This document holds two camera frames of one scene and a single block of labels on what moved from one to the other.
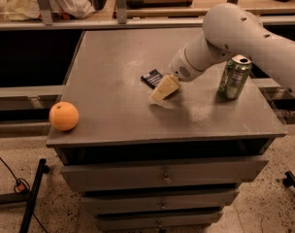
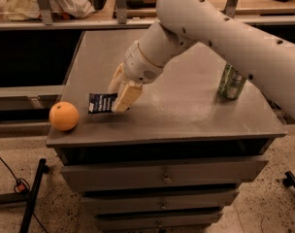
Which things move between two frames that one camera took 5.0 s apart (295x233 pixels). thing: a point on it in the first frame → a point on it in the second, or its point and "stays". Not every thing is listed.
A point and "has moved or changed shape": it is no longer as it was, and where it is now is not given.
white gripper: x=180 y=66 → x=139 y=65
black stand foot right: x=290 y=181 stays
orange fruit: x=64 y=116 stays
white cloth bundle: x=71 y=1 stays
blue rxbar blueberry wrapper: x=152 y=78 has moved or changed shape
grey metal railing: x=122 y=20 stays
